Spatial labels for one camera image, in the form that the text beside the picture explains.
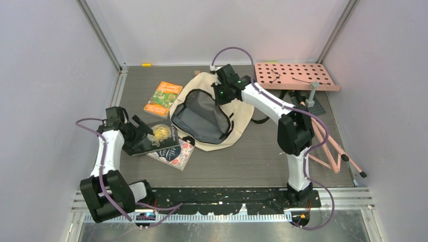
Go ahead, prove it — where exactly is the grey bracket on stand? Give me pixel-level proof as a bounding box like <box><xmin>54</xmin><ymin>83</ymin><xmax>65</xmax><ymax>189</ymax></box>
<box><xmin>305</xmin><ymin>82</ymin><xmax>320</xmax><ymax>108</ymax></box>

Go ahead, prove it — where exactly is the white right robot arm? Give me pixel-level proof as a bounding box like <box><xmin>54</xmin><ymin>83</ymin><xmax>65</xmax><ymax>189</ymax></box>
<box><xmin>209</xmin><ymin>64</ymin><xmax>314</xmax><ymax>207</ymax></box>

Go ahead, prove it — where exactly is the patterned book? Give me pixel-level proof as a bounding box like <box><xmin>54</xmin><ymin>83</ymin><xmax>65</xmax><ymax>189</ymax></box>
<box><xmin>147</xmin><ymin>139</ymin><xmax>195</xmax><ymax>171</ymax></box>

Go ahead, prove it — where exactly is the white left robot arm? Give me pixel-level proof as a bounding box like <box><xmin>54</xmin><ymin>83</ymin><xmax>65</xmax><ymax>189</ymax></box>
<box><xmin>76</xmin><ymin>106</ymin><xmax>155</xmax><ymax>223</ymax></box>

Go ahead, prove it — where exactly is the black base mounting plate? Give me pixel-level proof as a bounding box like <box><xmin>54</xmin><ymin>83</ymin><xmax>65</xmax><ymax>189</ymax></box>
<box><xmin>141</xmin><ymin>187</ymin><xmax>321</xmax><ymax>215</ymax></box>

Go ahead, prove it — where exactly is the orange green paperback book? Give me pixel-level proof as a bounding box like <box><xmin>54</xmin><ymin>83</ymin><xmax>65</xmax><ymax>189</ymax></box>
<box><xmin>143</xmin><ymin>81</ymin><xmax>183</xmax><ymax>118</ymax></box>

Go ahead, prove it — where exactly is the cream canvas backpack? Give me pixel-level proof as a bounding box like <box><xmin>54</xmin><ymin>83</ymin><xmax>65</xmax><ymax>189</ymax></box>
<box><xmin>170</xmin><ymin>72</ymin><xmax>255</xmax><ymax>151</ymax></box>

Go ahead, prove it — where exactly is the black moon cover book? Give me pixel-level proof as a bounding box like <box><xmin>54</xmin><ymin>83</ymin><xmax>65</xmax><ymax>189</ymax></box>
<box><xmin>127</xmin><ymin>119</ymin><xmax>179</xmax><ymax>156</ymax></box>

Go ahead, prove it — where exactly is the pink perforated stand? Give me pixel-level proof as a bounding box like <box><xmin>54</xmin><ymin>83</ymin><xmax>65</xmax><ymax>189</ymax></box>
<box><xmin>254</xmin><ymin>62</ymin><xmax>367</xmax><ymax>178</ymax></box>

